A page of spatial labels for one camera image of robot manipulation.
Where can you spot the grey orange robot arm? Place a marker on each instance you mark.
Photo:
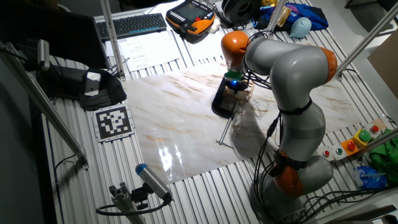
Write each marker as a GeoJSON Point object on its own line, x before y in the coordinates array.
{"type": "Point", "coordinates": [292, 74]}

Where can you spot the light blue rounded mouse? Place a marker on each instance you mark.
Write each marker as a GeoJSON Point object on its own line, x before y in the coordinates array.
{"type": "Point", "coordinates": [301, 27]}

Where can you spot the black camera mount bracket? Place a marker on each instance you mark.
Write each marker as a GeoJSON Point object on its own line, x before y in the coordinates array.
{"type": "Point", "coordinates": [139, 196]}

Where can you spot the black orange teach pendant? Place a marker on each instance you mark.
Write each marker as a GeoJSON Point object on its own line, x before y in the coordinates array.
{"type": "Point", "coordinates": [189, 15]}

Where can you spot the black computer keyboard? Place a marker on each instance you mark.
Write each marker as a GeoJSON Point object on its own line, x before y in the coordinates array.
{"type": "Point", "coordinates": [130, 25]}

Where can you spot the small yellow object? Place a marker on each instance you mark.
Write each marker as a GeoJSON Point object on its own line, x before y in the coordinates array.
{"type": "Point", "coordinates": [270, 2]}

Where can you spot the marble pattern mat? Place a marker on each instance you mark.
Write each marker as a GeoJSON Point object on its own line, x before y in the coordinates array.
{"type": "Point", "coordinates": [174, 118]}

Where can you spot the green button yellow box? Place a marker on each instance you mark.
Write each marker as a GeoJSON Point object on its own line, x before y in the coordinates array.
{"type": "Point", "coordinates": [363, 136]}

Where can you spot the brown cardboard box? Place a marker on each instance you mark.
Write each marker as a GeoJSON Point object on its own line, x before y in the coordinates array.
{"type": "Point", "coordinates": [385, 68]}

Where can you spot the red button grey box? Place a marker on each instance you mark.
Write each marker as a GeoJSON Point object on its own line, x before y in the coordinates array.
{"type": "Point", "coordinates": [375, 128]}

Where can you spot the silver depth camera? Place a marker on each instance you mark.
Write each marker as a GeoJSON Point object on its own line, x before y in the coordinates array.
{"type": "Point", "coordinates": [43, 54]}

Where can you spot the blue plastic bag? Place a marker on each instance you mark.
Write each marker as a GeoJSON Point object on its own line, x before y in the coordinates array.
{"type": "Point", "coordinates": [370, 179]}

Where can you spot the black C-clamp steel screw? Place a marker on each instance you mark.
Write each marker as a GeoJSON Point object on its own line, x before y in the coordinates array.
{"type": "Point", "coordinates": [218, 104]}

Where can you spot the white printed paper sheet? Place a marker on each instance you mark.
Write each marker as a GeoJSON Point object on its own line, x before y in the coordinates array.
{"type": "Point", "coordinates": [210, 46]}
{"type": "Point", "coordinates": [149, 51]}

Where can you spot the short aluminium profile stand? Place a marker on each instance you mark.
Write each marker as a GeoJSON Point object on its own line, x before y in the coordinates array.
{"type": "Point", "coordinates": [124, 202]}

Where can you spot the silver camera blue end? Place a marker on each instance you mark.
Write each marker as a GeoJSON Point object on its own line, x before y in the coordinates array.
{"type": "Point", "coordinates": [152, 180]}

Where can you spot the small green button white box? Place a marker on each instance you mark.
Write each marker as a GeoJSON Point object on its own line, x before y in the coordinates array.
{"type": "Point", "coordinates": [339, 151]}

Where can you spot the small grey white box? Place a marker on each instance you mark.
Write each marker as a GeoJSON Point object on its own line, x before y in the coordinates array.
{"type": "Point", "coordinates": [92, 84]}

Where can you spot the small red button white box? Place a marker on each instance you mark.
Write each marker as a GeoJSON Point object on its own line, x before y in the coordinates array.
{"type": "Point", "coordinates": [326, 153]}

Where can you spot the black filament spool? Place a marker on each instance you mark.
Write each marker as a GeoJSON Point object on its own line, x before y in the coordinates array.
{"type": "Point", "coordinates": [241, 9]}

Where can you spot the red button orange box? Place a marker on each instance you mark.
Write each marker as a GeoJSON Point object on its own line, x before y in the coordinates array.
{"type": "Point", "coordinates": [351, 146]}

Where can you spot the small wooden sliding window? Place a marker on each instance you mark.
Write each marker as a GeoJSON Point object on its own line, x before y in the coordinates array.
{"type": "Point", "coordinates": [241, 96]}

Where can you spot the aluminium frame beam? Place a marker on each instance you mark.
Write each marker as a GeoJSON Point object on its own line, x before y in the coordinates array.
{"type": "Point", "coordinates": [357, 207]}

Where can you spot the black white fiducial marker board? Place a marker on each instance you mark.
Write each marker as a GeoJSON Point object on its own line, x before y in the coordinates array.
{"type": "Point", "coordinates": [113, 122]}

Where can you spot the green cloth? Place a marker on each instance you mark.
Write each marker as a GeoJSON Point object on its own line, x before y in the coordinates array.
{"type": "Point", "coordinates": [385, 158]}

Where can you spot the black fabric bag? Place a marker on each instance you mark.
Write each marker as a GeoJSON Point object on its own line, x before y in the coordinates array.
{"type": "Point", "coordinates": [107, 95]}

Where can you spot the green gripper mounting flange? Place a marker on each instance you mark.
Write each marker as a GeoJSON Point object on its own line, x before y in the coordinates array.
{"type": "Point", "coordinates": [232, 75]}

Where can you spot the golden metal bracket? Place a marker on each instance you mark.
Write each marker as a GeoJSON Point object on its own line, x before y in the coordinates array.
{"type": "Point", "coordinates": [284, 15]}

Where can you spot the blue cloth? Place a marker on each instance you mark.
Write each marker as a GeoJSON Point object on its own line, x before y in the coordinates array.
{"type": "Point", "coordinates": [311, 14]}

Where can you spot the aluminium frame post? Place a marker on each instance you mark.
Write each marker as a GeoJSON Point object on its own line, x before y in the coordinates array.
{"type": "Point", "coordinates": [46, 109]}
{"type": "Point", "coordinates": [276, 14]}
{"type": "Point", "coordinates": [112, 37]}
{"type": "Point", "coordinates": [370, 34]}
{"type": "Point", "coordinates": [382, 139]}

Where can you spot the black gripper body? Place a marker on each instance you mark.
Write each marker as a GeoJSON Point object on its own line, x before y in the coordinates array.
{"type": "Point", "coordinates": [235, 84]}

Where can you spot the black computer monitor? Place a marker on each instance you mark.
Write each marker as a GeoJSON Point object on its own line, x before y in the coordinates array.
{"type": "Point", "coordinates": [56, 34]}

